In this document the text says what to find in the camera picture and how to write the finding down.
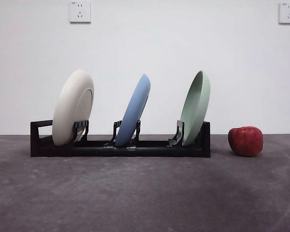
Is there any blue plate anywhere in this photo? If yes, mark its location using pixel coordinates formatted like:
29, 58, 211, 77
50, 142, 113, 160
114, 74, 151, 147

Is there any black plate rack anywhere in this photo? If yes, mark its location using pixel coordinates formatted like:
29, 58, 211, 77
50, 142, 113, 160
30, 119, 211, 158

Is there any white wall socket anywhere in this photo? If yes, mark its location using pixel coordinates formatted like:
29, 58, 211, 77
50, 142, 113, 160
278, 2, 290, 25
69, 0, 92, 24

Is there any red apple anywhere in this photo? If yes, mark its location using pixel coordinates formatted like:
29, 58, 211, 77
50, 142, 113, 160
228, 125, 264, 157

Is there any green plate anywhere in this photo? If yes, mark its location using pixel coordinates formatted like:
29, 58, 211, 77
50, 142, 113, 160
179, 70, 211, 147

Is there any cream plate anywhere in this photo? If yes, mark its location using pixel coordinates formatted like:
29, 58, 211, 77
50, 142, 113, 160
52, 69, 95, 146

